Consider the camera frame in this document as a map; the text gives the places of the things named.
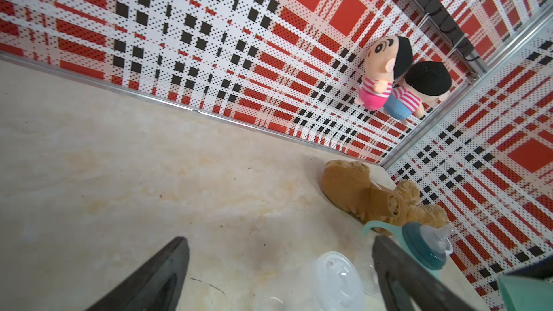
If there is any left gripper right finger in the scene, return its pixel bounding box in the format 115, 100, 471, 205
372, 236, 473, 310

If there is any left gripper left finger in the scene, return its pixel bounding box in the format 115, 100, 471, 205
89, 236, 190, 310

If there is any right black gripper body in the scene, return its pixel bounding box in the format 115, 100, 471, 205
508, 256, 553, 279

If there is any teal nipple ring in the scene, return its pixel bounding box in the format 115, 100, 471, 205
400, 222, 448, 272

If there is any clear baby bottle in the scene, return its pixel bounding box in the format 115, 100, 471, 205
402, 223, 454, 279
252, 251, 364, 311

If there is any brown plush toy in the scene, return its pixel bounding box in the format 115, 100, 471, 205
321, 160, 449, 228

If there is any doll with striped shirt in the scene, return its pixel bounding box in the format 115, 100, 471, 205
383, 61, 452, 122

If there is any doll with pink dress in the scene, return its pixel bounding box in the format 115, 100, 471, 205
354, 35, 413, 111

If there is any black hook rail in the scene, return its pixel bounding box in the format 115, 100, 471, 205
411, 0, 489, 79

